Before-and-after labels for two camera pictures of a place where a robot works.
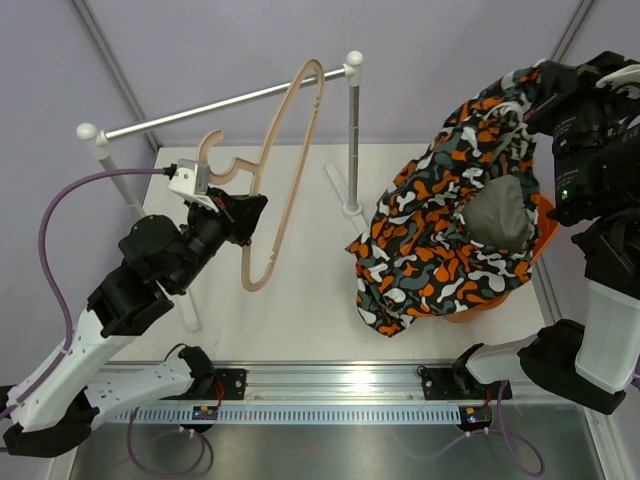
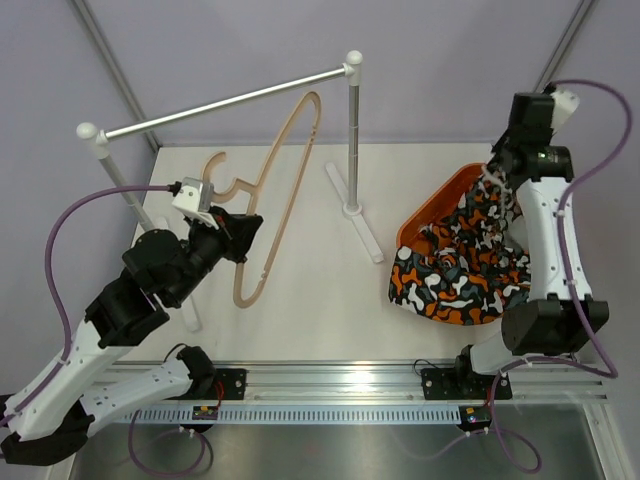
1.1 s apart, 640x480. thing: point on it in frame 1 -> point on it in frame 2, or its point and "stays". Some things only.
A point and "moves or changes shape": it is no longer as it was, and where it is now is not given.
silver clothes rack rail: [99, 139] stays
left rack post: [123, 187] stays
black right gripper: [561, 88] -> [497, 149]
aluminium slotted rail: [295, 415] stays
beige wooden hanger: [254, 169] -> [252, 187]
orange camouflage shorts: [459, 224] moves or changes shape
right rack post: [353, 151] stays
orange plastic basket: [546, 225] -> [413, 231]
